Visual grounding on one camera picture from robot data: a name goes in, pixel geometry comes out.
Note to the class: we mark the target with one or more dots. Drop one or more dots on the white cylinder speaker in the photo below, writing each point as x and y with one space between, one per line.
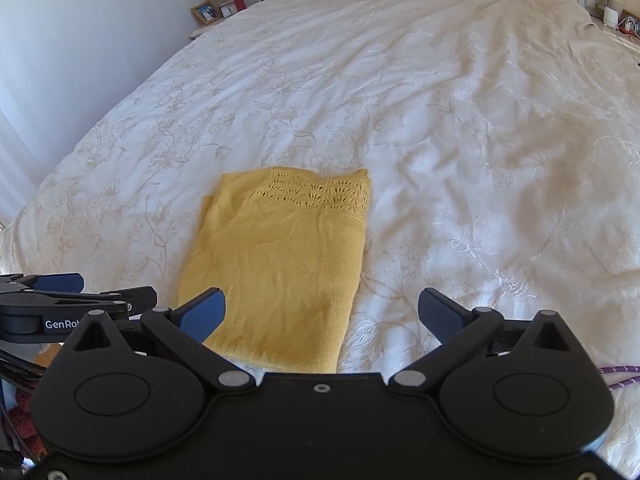
610 15

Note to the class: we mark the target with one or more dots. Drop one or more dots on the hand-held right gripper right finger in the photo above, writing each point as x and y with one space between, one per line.
440 316

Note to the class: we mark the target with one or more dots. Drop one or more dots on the red fuzzy cloth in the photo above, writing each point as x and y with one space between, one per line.
27 425

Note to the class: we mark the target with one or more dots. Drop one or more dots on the yellow knit sweater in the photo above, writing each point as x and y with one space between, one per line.
280 260

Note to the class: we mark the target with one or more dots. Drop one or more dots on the red box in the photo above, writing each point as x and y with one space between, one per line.
239 0

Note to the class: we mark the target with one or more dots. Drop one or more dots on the white floral bedspread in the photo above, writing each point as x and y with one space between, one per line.
400 135

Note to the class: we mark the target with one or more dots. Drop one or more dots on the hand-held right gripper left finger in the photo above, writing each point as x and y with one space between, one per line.
205 315

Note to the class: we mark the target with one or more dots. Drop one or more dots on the wooden photo frame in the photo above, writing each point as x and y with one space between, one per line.
206 12

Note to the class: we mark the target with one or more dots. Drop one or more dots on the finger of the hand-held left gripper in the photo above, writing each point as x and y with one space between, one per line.
57 282
135 297

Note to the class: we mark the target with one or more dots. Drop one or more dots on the white bedside cabinet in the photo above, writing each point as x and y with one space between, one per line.
220 27

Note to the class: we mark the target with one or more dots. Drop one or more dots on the small white desk clock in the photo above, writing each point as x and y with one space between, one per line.
227 10

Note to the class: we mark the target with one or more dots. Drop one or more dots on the dark photo frame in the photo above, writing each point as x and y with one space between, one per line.
631 22

